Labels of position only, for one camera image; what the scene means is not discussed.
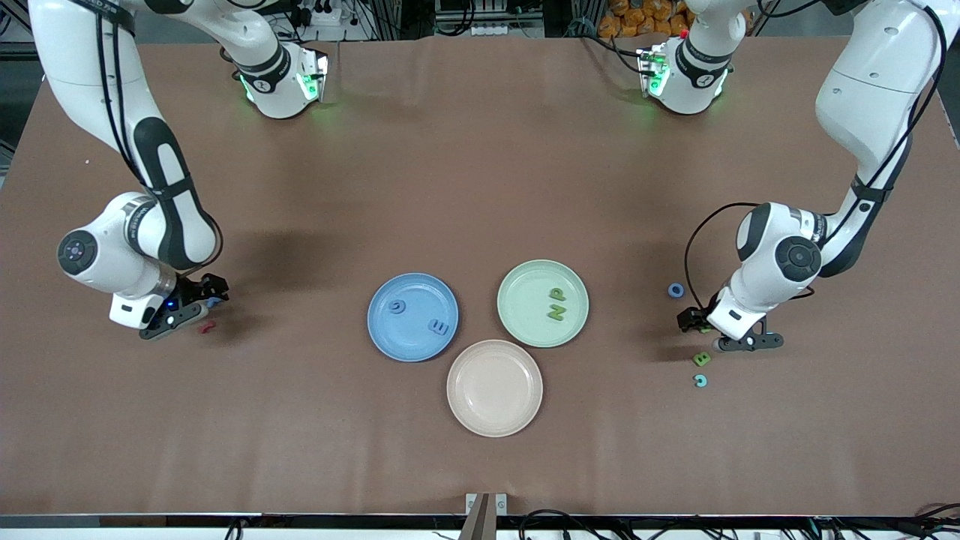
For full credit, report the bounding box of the small metal bracket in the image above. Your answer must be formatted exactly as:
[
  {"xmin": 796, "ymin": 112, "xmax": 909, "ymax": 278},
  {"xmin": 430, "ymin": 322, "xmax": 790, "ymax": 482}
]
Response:
[{"xmin": 465, "ymin": 493, "xmax": 509, "ymax": 518}]

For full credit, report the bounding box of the beige plate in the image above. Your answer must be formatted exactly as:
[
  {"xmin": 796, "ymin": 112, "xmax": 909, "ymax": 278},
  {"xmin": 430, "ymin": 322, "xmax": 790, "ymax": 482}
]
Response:
[{"xmin": 446, "ymin": 339, "xmax": 544, "ymax": 438}]

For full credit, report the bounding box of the base connector panel green light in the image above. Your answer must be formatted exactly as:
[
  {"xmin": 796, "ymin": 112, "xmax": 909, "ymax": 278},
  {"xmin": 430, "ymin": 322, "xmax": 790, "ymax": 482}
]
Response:
[
  {"xmin": 296, "ymin": 46, "xmax": 329, "ymax": 103},
  {"xmin": 636, "ymin": 45, "xmax": 670, "ymax": 97}
]

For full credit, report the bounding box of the brown table cover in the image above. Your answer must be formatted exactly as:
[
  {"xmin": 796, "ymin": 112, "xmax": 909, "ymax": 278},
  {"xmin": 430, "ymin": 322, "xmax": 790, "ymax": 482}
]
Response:
[{"xmin": 0, "ymin": 36, "xmax": 960, "ymax": 518}]

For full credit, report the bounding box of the green plate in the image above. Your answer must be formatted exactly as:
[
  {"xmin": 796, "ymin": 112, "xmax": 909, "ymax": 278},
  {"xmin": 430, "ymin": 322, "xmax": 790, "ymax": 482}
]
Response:
[{"xmin": 496, "ymin": 259, "xmax": 590, "ymax": 349}]

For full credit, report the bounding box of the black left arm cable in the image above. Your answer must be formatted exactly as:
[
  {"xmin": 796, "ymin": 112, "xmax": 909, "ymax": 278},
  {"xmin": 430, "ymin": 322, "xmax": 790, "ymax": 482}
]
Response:
[{"xmin": 683, "ymin": 202, "xmax": 820, "ymax": 310}]

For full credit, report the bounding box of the long white power strip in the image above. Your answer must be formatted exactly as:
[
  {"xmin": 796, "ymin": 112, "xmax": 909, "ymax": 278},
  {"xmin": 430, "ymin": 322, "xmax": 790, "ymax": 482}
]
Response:
[{"xmin": 441, "ymin": 21, "xmax": 542, "ymax": 38}]

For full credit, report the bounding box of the pile of orange fruit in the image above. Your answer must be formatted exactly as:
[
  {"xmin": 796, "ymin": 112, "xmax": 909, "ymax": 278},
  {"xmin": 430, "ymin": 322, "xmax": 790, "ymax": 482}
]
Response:
[{"xmin": 598, "ymin": 0, "xmax": 695, "ymax": 38}]

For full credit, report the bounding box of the blue plate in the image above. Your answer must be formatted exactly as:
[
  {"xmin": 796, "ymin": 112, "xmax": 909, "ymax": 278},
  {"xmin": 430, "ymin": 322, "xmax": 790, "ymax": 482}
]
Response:
[{"xmin": 367, "ymin": 272, "xmax": 460, "ymax": 363}]

